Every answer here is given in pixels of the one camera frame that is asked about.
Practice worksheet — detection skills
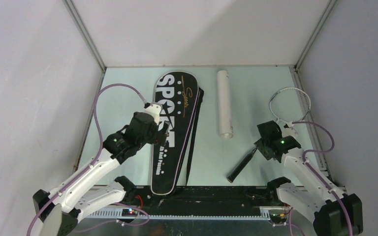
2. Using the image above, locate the badminton racket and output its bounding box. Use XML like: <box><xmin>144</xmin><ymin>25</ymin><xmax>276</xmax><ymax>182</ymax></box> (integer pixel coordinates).
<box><xmin>226</xmin><ymin>87</ymin><xmax>311</xmax><ymax>183</ymax></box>

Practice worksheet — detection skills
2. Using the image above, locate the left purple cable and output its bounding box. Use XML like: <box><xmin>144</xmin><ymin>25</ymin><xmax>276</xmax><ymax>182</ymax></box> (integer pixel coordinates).
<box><xmin>26</xmin><ymin>83</ymin><xmax>149</xmax><ymax>236</ymax></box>

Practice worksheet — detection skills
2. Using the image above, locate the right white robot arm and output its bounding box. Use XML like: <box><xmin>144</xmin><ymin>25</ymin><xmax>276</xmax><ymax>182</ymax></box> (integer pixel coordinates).
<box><xmin>255</xmin><ymin>120</ymin><xmax>363</xmax><ymax>236</ymax></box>

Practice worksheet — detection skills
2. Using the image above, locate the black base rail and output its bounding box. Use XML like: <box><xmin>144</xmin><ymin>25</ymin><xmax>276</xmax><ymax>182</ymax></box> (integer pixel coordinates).
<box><xmin>120</xmin><ymin>186</ymin><xmax>290</xmax><ymax>216</ymax></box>

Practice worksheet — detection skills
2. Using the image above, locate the white shuttlecock tube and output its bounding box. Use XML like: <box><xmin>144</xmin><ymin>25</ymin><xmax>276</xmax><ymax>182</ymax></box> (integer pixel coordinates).
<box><xmin>217</xmin><ymin>70</ymin><xmax>233</xmax><ymax>139</ymax></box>

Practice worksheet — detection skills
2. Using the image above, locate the black sport racket bag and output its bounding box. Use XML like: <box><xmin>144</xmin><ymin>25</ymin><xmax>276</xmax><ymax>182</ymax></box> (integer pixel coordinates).
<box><xmin>150</xmin><ymin>71</ymin><xmax>204</xmax><ymax>196</ymax></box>

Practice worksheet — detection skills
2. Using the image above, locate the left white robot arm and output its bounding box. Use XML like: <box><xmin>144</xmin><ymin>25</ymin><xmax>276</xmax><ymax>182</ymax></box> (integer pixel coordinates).
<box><xmin>27</xmin><ymin>104</ymin><xmax>169</xmax><ymax>236</ymax></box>

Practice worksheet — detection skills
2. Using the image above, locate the white slotted cable duct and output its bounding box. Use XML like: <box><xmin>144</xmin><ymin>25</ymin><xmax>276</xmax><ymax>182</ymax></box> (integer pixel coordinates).
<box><xmin>87</xmin><ymin>207</ymin><xmax>270</xmax><ymax>220</ymax></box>

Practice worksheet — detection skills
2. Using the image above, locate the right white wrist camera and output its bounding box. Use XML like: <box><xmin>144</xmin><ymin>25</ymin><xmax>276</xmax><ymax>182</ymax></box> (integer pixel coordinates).
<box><xmin>277</xmin><ymin>119</ymin><xmax>298</xmax><ymax>138</ymax></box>

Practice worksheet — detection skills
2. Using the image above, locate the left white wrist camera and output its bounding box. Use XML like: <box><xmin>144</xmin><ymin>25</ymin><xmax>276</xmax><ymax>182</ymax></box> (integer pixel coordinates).
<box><xmin>144</xmin><ymin>102</ymin><xmax>162</xmax><ymax>124</ymax></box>

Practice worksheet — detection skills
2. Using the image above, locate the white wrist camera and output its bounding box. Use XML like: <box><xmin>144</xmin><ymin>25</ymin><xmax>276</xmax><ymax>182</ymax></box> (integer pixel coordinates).
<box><xmin>277</xmin><ymin>119</ymin><xmax>298</xmax><ymax>138</ymax></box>
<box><xmin>144</xmin><ymin>102</ymin><xmax>162</xmax><ymax>124</ymax></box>

